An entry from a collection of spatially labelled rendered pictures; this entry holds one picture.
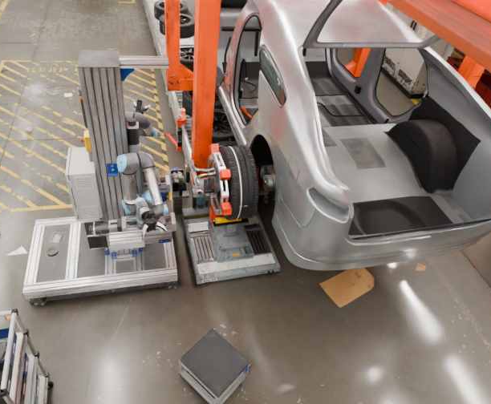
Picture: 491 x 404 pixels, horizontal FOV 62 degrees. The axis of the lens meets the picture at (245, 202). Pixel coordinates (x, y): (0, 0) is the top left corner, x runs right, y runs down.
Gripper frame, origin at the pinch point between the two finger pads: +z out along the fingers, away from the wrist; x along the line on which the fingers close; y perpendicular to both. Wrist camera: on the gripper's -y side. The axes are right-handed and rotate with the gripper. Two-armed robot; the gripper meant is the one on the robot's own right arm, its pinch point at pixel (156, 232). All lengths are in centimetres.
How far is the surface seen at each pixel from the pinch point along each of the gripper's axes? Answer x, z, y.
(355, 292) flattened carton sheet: -198, 37, 97
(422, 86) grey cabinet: -566, -247, 22
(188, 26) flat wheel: -240, -519, 45
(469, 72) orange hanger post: -332, -54, -90
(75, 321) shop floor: 45, -37, 131
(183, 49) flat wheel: -195, -429, 50
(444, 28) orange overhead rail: 7, 126, -176
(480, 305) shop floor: -308, 101, 82
